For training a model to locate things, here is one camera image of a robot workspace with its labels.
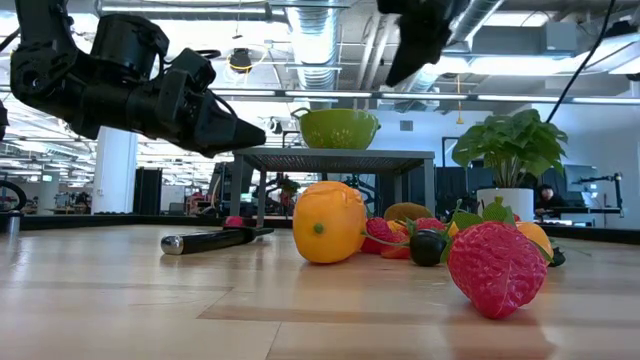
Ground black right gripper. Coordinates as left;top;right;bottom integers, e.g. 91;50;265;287
377;0;469;88

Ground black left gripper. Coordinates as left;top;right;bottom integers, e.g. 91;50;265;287
157;68;269;158

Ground brown toy kiwi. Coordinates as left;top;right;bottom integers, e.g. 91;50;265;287
383;201;435;224

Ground long yellow toy fruit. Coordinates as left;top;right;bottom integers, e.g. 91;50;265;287
292;180;369;265

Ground dark machine with red parts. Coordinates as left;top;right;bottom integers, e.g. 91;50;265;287
264;172;304;217

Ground yellow ceiling pendant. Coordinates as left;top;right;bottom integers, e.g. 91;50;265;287
454;73;465;126

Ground black ceiling device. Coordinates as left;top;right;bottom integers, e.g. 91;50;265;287
228;47;254;75

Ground black cabinet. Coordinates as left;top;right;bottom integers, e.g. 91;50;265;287
132;166;164;216

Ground white building column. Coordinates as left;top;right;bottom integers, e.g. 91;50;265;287
91;125;139;216

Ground grey perforated metal stand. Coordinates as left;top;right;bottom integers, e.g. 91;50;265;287
229;147;437;230

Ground green colander bowl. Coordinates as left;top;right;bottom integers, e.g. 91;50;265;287
291;106;382;151

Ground large plant in white pot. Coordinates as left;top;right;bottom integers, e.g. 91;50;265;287
451;108;570;223

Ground person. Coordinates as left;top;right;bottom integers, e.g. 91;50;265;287
533;183;571;217

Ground large black toy grape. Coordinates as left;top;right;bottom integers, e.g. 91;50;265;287
408;229;449;268

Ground black round wheel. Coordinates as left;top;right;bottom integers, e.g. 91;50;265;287
0;179;28;212

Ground background computer monitor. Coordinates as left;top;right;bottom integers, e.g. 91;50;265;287
563;164;600;194

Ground background office desk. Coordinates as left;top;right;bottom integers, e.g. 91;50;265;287
534;205;626;221

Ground large toy strawberry with leaves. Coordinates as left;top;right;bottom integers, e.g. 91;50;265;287
439;196;550;321

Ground small black toy berry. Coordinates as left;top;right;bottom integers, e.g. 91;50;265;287
547;246;568;268

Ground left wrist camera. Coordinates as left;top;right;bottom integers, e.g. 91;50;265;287
167;47;225;95

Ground black-handled kitchen knife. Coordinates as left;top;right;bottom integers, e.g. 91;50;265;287
160;226;276;257

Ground silver ceiling duct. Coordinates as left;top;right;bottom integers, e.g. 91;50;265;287
285;0;351;92

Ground black aluminium table frame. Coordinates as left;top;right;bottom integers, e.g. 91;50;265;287
19;213;640;246

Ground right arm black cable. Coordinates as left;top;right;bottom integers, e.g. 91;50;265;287
545;0;619;125

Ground silver metal post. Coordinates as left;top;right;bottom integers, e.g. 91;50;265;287
0;210;23;236

